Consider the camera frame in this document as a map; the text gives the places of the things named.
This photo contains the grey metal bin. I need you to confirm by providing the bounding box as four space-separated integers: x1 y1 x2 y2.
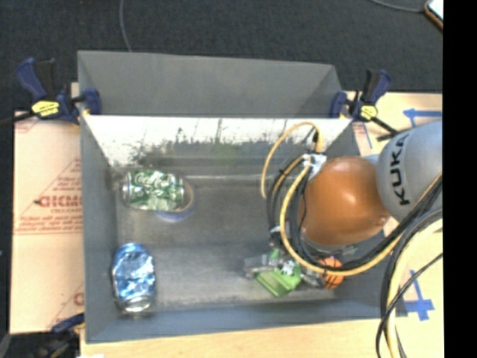
76 49 391 345

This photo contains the small orange ball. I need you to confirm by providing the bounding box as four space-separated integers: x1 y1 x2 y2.
316 257 346 290

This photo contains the blue rimmed round cup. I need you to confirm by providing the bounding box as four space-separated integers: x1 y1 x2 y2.
154 179 195 223

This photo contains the crushed blue drink can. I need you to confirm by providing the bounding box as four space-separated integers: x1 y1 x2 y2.
110 242 157 315

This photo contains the crushed green drink can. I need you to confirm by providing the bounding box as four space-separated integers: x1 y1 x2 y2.
121 169 186 212

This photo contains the brown cardboard board red print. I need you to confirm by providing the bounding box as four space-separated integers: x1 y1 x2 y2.
9 110 86 335

